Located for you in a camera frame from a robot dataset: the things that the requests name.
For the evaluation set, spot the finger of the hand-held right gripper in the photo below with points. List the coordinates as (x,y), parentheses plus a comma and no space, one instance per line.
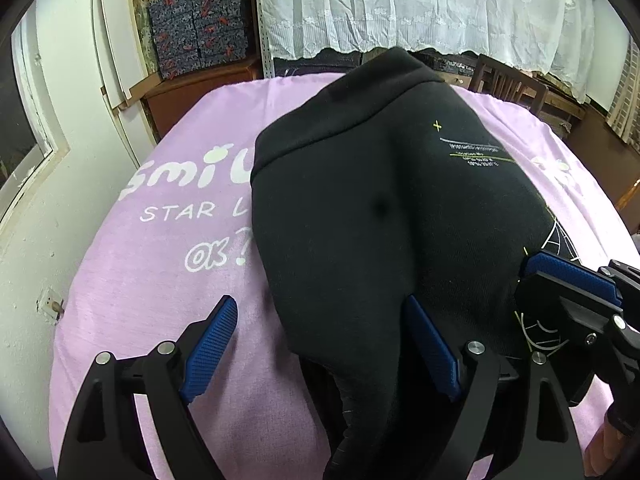
(607,355)
(575,277)

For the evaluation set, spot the wall socket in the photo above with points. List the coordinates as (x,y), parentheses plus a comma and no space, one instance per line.
(51,305)

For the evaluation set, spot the speckled stone slab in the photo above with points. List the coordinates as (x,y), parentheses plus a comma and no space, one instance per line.
(139,20)

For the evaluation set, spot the wooden table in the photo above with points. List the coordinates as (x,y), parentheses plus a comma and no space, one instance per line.
(597,152)

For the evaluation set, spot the metal shelf post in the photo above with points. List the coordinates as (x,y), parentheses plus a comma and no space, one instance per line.
(264,35)

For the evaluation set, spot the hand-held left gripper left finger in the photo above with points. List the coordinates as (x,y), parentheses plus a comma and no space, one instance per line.
(210,350)

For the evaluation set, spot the white lace curtain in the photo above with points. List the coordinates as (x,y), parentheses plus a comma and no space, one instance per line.
(400,5)

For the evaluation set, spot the beige lace curtain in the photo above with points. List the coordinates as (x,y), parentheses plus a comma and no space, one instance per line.
(625,102)

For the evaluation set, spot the wooden cabinet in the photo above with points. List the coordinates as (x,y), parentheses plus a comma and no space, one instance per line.
(195,101)

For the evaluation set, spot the wooden chair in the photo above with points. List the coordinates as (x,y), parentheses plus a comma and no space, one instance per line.
(505,85)

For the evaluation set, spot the person's right hand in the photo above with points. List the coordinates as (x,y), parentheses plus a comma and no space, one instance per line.
(607,452)

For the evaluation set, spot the white boards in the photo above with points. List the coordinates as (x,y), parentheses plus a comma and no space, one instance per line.
(117,35)

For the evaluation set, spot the purple printed blanket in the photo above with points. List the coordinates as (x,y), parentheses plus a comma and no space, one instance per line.
(150,280)

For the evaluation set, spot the white framed window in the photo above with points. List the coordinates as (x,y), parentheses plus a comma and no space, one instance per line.
(25,125)

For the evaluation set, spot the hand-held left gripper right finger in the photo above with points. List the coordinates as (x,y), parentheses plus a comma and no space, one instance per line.
(432,350)

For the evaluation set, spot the stack of blue patterned boxes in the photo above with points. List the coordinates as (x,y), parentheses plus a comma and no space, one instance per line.
(200,32)

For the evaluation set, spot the black hoodie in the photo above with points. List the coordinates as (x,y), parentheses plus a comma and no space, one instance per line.
(375,190)

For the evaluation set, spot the dark pinstriped pants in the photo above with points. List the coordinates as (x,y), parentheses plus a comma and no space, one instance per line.
(320,390)

